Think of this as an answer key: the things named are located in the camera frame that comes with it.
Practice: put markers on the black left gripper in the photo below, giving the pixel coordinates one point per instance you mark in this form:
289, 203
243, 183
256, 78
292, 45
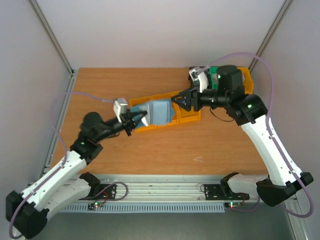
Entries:
128, 120

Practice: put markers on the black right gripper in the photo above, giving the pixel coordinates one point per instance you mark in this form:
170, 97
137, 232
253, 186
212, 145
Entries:
194, 99

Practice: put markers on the teal leather card holder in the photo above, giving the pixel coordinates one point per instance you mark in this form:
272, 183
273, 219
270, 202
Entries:
143, 107

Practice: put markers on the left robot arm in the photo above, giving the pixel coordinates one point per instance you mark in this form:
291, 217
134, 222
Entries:
30, 210

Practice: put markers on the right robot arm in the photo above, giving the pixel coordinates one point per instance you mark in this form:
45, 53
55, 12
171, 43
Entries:
284, 177

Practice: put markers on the right yellow bin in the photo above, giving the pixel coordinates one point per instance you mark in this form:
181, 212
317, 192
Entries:
182, 116

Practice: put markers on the left yellow bin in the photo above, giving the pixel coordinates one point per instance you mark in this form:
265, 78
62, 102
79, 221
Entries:
141, 100

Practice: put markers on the middle yellow bin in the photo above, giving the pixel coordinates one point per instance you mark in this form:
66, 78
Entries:
165, 96

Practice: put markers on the black storage bin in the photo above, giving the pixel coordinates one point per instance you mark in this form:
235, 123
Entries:
193, 76

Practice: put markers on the green storage bin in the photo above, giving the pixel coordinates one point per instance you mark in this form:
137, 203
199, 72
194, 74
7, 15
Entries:
214, 77

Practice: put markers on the far yellow storage bin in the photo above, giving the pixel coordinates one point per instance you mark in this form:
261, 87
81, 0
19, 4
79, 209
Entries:
247, 82

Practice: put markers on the left small circuit board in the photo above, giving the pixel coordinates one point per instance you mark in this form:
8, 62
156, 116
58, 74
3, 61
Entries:
95, 205

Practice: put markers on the small circuit board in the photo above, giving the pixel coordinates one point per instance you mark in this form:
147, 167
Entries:
95, 205
232, 205

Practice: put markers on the right small circuit board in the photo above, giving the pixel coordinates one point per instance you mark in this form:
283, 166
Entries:
232, 205

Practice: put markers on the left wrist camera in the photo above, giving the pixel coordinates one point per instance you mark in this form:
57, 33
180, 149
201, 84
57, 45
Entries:
120, 107

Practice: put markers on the aluminium rail frame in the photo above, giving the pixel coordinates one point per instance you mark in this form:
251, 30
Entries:
155, 189

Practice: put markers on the grey slotted cable duct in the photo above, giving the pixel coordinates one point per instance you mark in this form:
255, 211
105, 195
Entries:
139, 208

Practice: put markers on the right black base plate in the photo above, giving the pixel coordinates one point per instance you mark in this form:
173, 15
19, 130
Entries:
213, 192

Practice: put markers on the left corner aluminium post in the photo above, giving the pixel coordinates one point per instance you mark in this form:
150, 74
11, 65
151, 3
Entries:
52, 37

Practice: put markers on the corner aluminium post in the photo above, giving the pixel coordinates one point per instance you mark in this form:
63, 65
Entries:
52, 37
279, 17

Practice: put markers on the right corner aluminium post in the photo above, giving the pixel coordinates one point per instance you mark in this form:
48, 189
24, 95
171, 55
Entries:
279, 17

